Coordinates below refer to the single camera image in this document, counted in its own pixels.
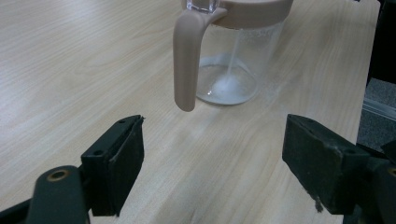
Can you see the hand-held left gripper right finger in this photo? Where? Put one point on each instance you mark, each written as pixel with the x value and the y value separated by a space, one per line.
pixel 323 161

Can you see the clear glass pitcher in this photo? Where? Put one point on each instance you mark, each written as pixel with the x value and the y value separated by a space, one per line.
pixel 186 62

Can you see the metal floor rail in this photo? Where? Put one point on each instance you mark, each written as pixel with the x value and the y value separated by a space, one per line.
pixel 379 107

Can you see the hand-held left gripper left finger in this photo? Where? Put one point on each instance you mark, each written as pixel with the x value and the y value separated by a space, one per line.
pixel 118 161

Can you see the white powder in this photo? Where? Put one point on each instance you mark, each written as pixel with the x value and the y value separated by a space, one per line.
pixel 229 88

